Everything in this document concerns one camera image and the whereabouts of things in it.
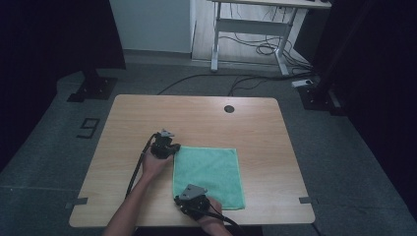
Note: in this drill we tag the white desk frame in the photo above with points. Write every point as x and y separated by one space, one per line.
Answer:
252 27

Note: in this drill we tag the person's left hand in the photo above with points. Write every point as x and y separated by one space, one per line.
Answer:
155 167

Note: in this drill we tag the person's right hand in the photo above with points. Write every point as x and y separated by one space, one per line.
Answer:
214 213

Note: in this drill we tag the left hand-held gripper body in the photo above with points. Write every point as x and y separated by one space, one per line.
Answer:
161 146

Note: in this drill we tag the dark curtain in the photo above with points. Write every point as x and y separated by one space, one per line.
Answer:
49 49
377 65

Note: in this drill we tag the black stand base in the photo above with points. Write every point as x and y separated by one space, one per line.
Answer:
319 98
93 88

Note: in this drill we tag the black round table grommet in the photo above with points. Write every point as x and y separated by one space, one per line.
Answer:
229 109

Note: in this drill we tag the white power strip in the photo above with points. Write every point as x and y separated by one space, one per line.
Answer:
302 83

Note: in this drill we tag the green microfibre cloth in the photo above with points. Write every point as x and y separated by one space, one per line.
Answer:
209 173

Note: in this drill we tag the grey tape piece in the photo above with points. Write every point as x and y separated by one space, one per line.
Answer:
77 202
307 200

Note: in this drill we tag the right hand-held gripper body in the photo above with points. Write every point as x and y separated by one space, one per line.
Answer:
196 203

